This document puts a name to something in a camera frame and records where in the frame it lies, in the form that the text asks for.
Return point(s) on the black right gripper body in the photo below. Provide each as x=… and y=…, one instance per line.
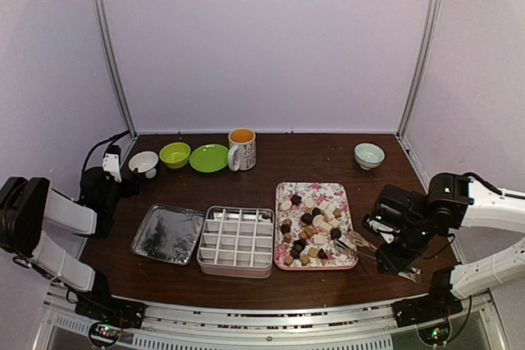
x=416, y=238

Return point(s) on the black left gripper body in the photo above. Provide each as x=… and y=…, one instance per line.
x=128, y=191

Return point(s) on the metal tongs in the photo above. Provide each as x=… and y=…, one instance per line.
x=357, y=246

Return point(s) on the pink bunny tin lid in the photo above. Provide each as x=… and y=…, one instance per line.
x=168, y=234

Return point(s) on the pink tin box with dividers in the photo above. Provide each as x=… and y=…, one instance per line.
x=237, y=242

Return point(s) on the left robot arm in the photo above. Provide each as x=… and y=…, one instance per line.
x=30, y=206

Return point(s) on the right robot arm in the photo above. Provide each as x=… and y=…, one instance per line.
x=457, y=201

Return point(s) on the dark heart chocolate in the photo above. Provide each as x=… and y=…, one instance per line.
x=335, y=233

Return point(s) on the white oval chocolate upper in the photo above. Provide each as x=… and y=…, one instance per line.
x=309, y=201

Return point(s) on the white oval chocolate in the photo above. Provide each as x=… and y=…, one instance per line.
x=286, y=205
x=309, y=201

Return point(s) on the tan Sweet chocolate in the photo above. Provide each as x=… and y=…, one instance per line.
x=313, y=252

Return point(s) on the dark square chocolate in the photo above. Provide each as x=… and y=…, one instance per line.
x=296, y=200

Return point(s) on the white black bowl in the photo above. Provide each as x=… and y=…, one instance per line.
x=144, y=164

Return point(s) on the green bowl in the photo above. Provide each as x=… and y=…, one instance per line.
x=175, y=155

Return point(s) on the pale blue ceramic bowl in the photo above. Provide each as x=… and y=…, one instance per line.
x=368, y=156

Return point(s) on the green plate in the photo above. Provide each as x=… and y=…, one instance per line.
x=209, y=158

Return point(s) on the floral pink tray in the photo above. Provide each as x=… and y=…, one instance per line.
x=300, y=228

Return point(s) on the white mug with orange inside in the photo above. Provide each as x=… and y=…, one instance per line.
x=242, y=154

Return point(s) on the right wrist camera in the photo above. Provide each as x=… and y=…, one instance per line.
x=375, y=227

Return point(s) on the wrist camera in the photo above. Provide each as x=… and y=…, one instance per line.
x=375, y=227
x=111, y=162

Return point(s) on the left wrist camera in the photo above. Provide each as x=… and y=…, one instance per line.
x=111, y=162

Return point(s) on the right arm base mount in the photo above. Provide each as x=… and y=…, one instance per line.
x=430, y=313

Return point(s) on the front aluminium rail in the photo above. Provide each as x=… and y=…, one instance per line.
x=366, y=326

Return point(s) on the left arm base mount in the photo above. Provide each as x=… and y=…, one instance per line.
x=110, y=315

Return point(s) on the right aluminium frame post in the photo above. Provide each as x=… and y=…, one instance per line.
x=428, y=32

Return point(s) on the aluminium frame post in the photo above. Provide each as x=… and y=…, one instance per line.
x=112, y=67
x=428, y=32

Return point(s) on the left aluminium frame post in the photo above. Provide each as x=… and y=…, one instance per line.
x=112, y=67

